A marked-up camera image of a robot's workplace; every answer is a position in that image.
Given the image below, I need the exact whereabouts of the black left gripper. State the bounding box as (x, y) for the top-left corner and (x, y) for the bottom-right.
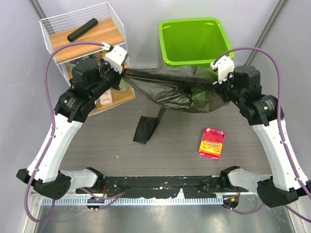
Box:
(90, 57), (126, 100)

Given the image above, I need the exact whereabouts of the black trash bag roll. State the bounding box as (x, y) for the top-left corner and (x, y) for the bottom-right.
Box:
(67, 18), (98, 42)

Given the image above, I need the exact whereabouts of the green plastic trash bin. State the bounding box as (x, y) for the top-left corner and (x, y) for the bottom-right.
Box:
(158, 17), (231, 69)

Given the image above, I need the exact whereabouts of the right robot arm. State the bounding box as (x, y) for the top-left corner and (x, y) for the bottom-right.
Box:
(213, 64), (311, 208)

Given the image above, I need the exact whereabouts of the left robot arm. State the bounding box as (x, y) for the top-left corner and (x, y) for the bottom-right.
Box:
(17, 58), (123, 200)

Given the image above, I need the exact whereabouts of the translucent green bottle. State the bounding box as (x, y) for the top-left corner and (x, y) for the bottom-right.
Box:
(119, 79), (129, 93)

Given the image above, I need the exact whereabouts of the white red small box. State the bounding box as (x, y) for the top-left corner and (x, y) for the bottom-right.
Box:
(99, 89), (113, 106)

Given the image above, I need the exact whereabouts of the pink orange sponge package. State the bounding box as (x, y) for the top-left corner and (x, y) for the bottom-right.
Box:
(198, 127), (225, 161)

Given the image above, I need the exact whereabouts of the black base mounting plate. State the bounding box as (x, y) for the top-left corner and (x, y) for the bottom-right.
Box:
(87, 175), (248, 199)

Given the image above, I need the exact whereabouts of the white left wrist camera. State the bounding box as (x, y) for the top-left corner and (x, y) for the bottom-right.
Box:
(102, 42), (128, 74)

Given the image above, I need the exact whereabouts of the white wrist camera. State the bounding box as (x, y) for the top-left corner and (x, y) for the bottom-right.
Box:
(210, 55), (235, 85)
(102, 42), (128, 74)

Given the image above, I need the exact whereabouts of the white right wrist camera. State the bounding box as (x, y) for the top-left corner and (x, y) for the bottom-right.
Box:
(210, 55), (235, 85)

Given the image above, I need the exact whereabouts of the white wire shelf rack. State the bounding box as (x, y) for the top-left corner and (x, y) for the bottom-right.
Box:
(40, 2), (135, 116)

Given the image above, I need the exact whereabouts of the grey slotted cable duct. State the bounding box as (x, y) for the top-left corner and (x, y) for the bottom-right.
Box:
(55, 195), (224, 206)

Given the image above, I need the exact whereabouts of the aluminium frame rail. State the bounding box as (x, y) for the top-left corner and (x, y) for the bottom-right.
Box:
(31, 176), (78, 196)

